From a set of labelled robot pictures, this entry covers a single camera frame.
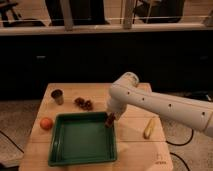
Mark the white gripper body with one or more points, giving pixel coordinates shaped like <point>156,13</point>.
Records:
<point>115,107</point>

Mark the dark red pepper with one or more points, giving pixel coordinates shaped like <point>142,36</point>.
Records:
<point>110,120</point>

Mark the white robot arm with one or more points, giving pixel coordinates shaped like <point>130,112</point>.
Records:
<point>195,114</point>

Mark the green plastic tray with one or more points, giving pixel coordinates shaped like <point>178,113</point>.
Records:
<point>82,138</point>

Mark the bunch of dark grapes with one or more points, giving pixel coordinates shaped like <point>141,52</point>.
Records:
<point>84,104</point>

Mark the yellow corn cob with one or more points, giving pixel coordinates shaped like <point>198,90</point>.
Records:
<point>149,128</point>

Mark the dark metal cup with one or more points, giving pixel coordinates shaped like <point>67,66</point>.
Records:
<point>57,95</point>

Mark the orange round fruit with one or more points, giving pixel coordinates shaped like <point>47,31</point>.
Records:
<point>46,123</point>

